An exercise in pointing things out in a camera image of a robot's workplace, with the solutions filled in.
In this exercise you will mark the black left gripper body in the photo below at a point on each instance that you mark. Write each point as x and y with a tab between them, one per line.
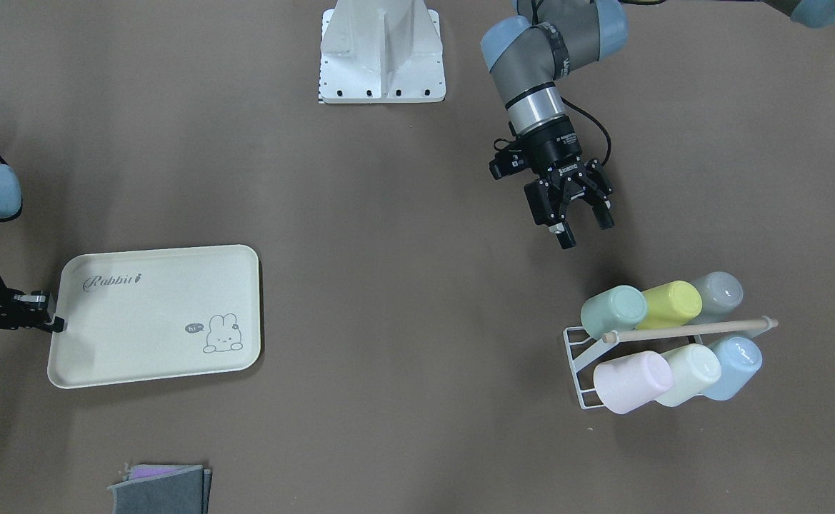
554	150

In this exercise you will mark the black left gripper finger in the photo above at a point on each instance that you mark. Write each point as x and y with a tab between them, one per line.
600	205
558	225

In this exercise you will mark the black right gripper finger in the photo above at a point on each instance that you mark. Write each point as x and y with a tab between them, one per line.
57	325

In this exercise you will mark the cream rabbit tray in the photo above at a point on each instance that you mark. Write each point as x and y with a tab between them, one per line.
164	313

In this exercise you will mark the green cup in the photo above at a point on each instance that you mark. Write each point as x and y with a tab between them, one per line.
620	308

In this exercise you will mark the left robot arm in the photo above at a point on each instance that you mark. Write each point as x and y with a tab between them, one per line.
542	42

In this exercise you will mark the yellow cup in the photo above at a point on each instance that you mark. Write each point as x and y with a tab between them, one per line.
671	304

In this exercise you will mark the grey cup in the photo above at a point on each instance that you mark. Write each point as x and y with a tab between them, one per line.
720	293

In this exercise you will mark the pink cup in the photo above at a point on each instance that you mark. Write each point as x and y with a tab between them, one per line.
629	382

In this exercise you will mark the cream white cup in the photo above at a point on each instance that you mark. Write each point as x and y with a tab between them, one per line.
694	368

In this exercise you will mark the light blue cup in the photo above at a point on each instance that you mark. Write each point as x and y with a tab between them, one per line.
739	358

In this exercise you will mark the grey folded cloth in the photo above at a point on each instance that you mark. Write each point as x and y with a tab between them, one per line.
162	488

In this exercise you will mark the white wire cup rack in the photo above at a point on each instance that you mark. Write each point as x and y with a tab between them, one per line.
585	353

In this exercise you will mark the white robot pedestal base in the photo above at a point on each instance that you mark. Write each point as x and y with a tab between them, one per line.
381	52

